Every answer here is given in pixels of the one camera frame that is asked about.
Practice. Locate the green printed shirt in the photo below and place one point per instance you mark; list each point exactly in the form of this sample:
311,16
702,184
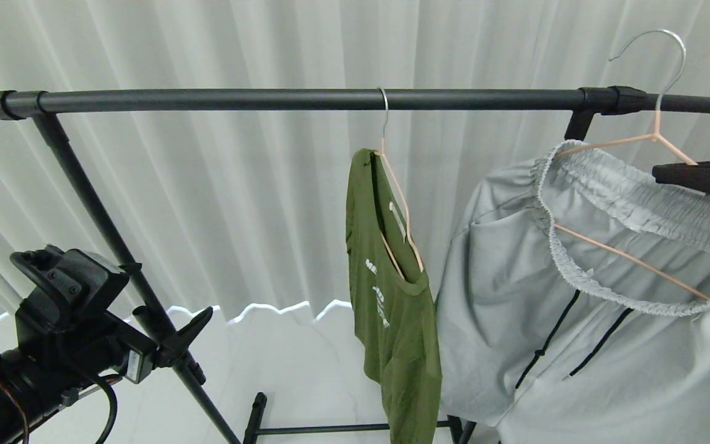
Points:
398,345

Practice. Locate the black clothes rack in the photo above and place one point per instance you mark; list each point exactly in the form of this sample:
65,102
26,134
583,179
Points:
269,98

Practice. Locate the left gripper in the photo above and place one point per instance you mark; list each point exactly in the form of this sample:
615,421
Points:
84,370

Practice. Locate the pale grey shorts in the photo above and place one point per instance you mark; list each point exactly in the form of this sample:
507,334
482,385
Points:
577,370

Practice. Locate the white curtain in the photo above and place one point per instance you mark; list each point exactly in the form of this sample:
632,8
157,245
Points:
238,197

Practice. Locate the pink clothes hanger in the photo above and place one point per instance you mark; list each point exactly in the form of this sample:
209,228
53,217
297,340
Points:
384,123
656,123

